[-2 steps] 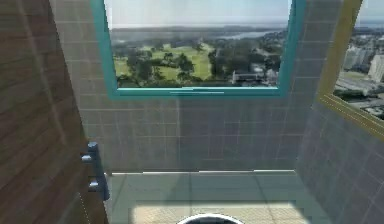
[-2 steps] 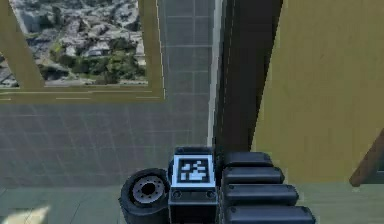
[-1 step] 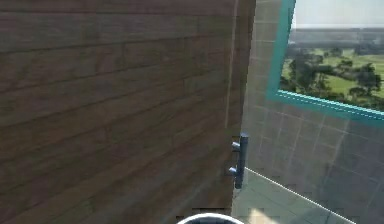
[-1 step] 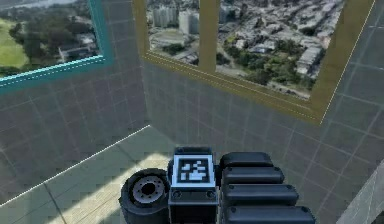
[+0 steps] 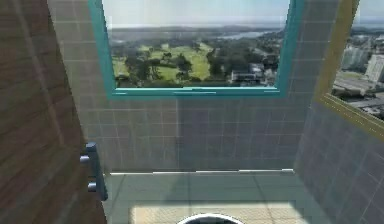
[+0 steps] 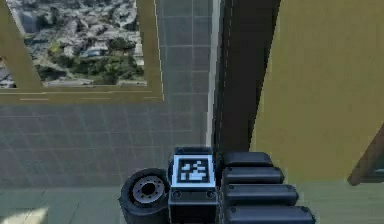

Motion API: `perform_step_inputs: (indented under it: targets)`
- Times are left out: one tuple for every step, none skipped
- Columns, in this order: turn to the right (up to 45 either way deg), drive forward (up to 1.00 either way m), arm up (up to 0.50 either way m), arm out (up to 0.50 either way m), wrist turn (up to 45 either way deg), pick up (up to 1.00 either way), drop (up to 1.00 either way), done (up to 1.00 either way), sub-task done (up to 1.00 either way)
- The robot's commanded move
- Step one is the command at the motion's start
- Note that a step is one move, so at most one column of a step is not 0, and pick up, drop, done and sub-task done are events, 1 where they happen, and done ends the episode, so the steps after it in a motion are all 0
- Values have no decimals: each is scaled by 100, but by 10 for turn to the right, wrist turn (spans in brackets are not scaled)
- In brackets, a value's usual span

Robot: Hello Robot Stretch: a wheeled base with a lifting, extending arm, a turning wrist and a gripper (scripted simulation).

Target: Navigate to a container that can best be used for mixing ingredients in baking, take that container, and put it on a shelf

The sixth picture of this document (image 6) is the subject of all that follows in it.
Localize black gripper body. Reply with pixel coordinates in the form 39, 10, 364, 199
118, 167, 172, 224

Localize olive framed window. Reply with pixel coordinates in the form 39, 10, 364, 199
0, 0, 165, 105

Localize olive yellow cupboard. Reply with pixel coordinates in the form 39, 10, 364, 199
249, 0, 384, 185

